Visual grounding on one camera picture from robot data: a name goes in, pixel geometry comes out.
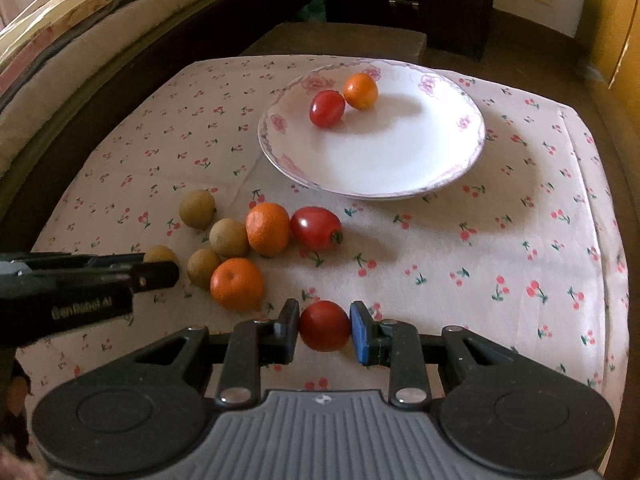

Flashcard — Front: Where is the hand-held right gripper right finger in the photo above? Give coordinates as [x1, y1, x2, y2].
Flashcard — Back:
[350, 301, 521, 408]

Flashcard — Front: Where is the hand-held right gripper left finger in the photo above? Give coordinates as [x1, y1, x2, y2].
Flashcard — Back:
[132, 299, 301, 407]

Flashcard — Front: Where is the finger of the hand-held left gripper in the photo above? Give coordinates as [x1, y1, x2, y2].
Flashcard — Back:
[87, 253, 146, 267]
[130, 261, 180, 295]

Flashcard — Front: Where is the brown longan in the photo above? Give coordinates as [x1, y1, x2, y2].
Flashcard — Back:
[180, 189, 217, 229]
[209, 218, 250, 258]
[143, 245, 179, 264]
[187, 248, 222, 290]

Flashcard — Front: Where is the small orange mandarin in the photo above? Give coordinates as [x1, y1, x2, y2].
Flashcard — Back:
[210, 258, 265, 311]
[343, 73, 379, 110]
[245, 203, 291, 256]

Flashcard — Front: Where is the red cherry tomato with stem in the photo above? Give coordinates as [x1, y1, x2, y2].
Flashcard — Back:
[290, 206, 345, 253]

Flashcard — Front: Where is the white floral-rimmed plate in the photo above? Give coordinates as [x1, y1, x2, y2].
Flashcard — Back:
[257, 58, 486, 202]

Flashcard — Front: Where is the cherry-print white tablecloth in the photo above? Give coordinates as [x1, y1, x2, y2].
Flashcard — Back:
[15, 55, 629, 411]

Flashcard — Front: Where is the beige mattress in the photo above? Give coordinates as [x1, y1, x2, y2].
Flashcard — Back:
[0, 0, 283, 133]

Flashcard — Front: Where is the floral bed blanket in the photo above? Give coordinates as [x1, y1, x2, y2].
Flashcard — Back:
[0, 0, 201, 93]

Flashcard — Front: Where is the wooden stool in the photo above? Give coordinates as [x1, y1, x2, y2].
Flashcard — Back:
[239, 22, 429, 68]

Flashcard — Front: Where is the green bag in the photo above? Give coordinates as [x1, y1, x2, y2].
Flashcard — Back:
[300, 0, 327, 24]

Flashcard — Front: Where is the dark wooden bed frame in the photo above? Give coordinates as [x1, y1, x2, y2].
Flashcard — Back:
[0, 0, 323, 256]

